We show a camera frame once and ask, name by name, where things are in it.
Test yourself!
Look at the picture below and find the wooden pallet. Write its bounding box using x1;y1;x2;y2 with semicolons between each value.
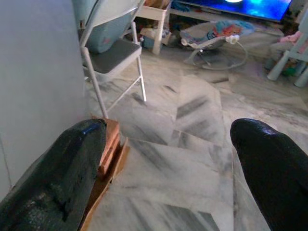
79;117;130;231

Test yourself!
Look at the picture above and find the light blue kids table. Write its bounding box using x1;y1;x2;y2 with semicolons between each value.
267;14;308;88

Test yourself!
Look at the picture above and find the white television shelf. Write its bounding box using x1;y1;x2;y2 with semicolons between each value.
169;8;284;32

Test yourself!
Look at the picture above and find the pink cloth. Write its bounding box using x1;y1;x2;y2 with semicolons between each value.
283;30;303;44

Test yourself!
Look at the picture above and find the white folding chair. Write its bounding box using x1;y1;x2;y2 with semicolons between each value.
78;0;147;119

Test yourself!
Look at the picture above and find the white side table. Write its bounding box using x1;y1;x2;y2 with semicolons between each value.
134;0;172;55

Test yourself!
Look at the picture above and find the flat screen television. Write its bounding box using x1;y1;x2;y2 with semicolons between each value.
177;0;293;23

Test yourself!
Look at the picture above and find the light blue cushion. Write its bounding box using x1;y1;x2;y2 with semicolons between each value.
72;0;139;54

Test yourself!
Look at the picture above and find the colourful baby bouncer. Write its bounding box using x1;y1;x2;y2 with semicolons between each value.
179;19;256;71

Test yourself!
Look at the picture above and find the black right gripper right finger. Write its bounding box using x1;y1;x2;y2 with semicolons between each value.
230;117;308;231

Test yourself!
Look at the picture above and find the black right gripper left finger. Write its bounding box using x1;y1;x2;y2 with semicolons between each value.
0;118;107;231

